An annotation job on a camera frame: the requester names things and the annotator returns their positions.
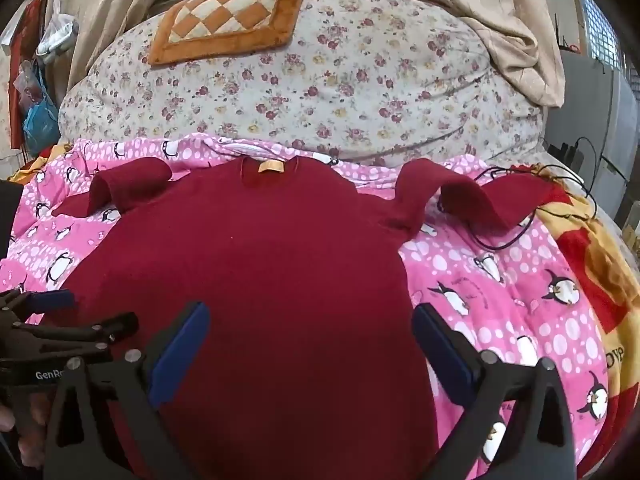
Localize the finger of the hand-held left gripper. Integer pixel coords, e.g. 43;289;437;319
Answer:
0;311;140;361
0;289;76;322

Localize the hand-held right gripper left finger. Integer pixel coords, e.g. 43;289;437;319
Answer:
42;301;211;480

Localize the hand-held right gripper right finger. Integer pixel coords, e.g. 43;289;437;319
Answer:
411;303;576;480

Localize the dark red sweater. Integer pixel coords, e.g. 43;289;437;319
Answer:
52;156;571;480

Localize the person's left hand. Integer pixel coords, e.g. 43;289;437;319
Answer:
0;392;53;468

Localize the pink penguin print blanket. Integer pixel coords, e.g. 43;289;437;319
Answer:
0;132;613;480

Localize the blue plastic bag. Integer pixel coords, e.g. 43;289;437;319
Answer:
22;92;61;148

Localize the translucent plastic bag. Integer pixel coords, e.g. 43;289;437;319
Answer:
15;60;48;106

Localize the red hanging cloth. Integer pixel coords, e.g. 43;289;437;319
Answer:
7;0;46;151

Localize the white plastic bag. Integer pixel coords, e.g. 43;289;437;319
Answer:
35;0;81;56

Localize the grey panel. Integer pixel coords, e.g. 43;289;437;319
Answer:
545;50;640;221

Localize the floral quilt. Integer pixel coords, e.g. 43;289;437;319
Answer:
57;0;546;168

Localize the beige curtain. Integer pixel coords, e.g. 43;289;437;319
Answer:
375;0;566;108
47;0;193;106

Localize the orange checkered cushion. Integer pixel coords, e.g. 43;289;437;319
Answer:
147;0;313;67

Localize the metal lattice window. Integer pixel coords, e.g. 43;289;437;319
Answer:
580;0;628;68

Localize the black cable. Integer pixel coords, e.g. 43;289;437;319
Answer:
435;136;601;252

